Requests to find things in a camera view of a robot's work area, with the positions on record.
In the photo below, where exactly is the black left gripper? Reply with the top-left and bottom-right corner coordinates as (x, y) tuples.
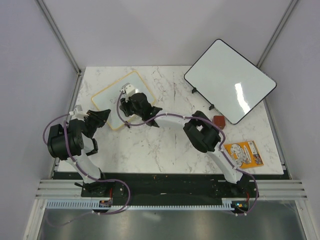
(84, 109), (111, 138)

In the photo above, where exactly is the yellow-framed small whiteboard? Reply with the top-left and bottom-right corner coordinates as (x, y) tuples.
(91, 71), (156, 131)

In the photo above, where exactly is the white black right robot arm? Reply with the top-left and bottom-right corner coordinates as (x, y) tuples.
(116, 90), (251, 197)

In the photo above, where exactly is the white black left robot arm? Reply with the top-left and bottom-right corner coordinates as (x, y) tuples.
(45, 105), (114, 197)

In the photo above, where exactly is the black-framed large whiteboard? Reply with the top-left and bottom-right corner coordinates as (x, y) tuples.
(184, 39), (277, 125)

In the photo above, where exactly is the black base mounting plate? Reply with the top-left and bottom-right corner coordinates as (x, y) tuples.
(52, 171), (293, 201)

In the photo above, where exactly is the brown red eraser block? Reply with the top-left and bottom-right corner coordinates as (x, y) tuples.
(212, 115), (226, 130)

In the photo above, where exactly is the orange picture book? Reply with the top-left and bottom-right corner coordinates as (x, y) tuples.
(224, 140), (264, 169)

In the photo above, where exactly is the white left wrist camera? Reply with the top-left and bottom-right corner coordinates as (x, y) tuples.
(70, 104), (89, 120)

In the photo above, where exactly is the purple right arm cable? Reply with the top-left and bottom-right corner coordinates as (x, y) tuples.
(117, 91), (261, 217)

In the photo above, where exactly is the aluminium extrusion rail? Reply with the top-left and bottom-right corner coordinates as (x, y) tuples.
(34, 178), (85, 200)

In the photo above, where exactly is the white slotted cable duct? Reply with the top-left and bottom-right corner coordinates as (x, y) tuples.
(46, 199), (250, 211)

